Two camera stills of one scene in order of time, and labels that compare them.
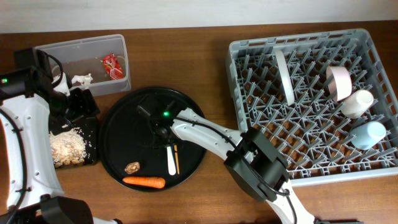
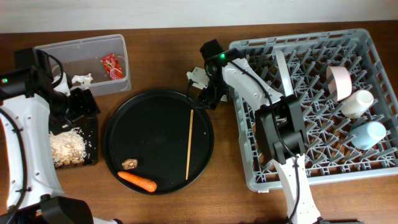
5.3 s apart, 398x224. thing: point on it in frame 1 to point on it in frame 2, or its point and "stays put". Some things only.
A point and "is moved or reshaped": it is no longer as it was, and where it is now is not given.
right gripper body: [160, 137] to [206, 94]
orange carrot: [156, 182] is moved or reshaped
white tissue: [86, 79] stays put
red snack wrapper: [112, 67] stays put
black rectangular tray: [88, 126] stays put
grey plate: [287, 84] stays put
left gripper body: [66, 108] stays put
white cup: [356, 102] stays put
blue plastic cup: [367, 135] stays put
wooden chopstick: [176, 158] to [189, 142]
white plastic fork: [171, 162] to [224, 98]
